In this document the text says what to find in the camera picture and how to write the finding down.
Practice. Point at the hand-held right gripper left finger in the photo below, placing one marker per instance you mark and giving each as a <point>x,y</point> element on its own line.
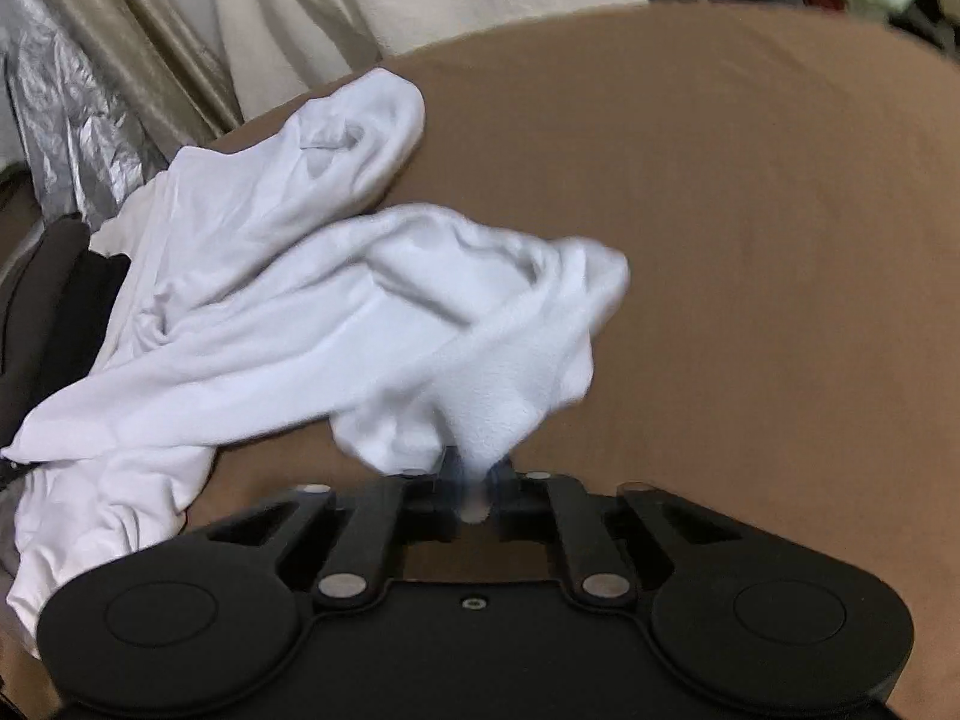
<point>439,499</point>

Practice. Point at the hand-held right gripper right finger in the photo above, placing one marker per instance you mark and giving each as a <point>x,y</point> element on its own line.
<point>501,499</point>

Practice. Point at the white t-shirt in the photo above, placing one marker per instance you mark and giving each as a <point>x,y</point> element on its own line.
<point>315,300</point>

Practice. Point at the black folded garment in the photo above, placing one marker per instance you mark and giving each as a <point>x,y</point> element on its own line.
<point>101,300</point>

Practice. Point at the dark brown folded garment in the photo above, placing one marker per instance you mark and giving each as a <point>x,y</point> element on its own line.
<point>37,315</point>

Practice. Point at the beige curtain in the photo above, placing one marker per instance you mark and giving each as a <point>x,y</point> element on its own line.
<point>142,30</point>

